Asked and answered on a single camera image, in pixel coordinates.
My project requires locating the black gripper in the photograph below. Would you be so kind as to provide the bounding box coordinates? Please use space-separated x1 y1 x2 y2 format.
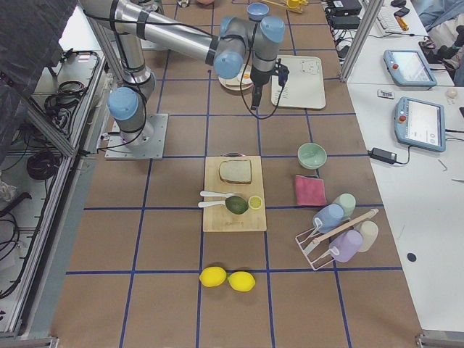
250 65 274 109

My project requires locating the bread slice from board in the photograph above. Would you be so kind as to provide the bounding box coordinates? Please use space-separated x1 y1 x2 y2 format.
219 159 252 184

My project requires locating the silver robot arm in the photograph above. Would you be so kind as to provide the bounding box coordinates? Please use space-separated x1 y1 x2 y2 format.
81 1 289 112

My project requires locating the cream round plate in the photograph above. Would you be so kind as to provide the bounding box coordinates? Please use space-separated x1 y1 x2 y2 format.
218 70 253 91

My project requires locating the cream bear tray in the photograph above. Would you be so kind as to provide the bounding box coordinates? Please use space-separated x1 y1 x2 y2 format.
278 54 326 109

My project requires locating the blue bowl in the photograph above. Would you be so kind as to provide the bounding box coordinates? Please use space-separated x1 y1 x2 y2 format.
246 2 270 22

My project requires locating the green bowl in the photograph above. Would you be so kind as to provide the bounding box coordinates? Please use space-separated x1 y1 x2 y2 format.
297 143 327 170

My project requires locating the lemon half slice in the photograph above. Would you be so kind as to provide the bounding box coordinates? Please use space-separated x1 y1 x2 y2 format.
248 195 263 210

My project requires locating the pink cloth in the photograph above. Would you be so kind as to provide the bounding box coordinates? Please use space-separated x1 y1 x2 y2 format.
295 175 326 206

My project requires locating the avocado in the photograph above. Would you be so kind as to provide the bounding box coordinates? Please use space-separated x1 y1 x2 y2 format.
225 196 249 215

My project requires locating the white plastic knife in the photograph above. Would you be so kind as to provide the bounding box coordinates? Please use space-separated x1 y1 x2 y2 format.
200 191 237 199

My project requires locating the white plastic spoon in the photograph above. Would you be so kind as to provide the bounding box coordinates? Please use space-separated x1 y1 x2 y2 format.
197 200 226 208

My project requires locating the wooden cutting board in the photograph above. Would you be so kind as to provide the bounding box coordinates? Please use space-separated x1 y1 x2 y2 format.
203 156 267 232

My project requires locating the green cup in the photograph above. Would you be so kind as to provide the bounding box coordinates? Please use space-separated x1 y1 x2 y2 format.
332 193 356 220

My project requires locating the black power adapter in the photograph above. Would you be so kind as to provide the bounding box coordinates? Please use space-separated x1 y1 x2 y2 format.
368 147 397 165

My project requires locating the blue cup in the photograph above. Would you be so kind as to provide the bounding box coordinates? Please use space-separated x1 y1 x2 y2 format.
312 204 344 233

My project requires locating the white keyboard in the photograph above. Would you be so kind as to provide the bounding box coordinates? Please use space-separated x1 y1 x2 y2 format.
376 7 409 34

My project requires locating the teach pendant far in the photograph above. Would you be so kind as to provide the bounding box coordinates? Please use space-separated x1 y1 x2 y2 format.
383 50 437 88

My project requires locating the teach pendant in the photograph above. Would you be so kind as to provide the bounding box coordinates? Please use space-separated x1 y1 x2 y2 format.
383 50 437 88
394 96 446 152

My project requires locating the teach pendant near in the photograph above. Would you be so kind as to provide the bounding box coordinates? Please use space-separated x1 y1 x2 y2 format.
394 96 446 152

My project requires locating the beige cup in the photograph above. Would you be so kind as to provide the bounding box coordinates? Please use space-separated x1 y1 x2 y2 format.
354 220 378 252

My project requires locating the purple cup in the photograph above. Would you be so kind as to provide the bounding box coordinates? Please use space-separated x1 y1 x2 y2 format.
329 229 363 262

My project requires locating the yellow lemon right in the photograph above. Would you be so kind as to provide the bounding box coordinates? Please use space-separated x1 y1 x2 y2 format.
228 271 256 292

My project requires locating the yellow lemon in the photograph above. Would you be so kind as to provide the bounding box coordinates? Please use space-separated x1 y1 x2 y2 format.
199 266 227 288
228 271 256 292

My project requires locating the yellow lemon left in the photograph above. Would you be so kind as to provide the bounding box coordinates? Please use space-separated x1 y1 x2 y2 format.
199 266 227 288

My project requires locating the aluminium frame post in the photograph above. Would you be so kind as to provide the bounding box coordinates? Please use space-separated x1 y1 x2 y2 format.
339 0 384 83

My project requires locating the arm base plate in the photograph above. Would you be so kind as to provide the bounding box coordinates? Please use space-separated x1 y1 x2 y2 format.
104 114 168 160

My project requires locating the white wire cup rack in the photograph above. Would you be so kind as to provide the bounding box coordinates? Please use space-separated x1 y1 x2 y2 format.
294 208 380 271

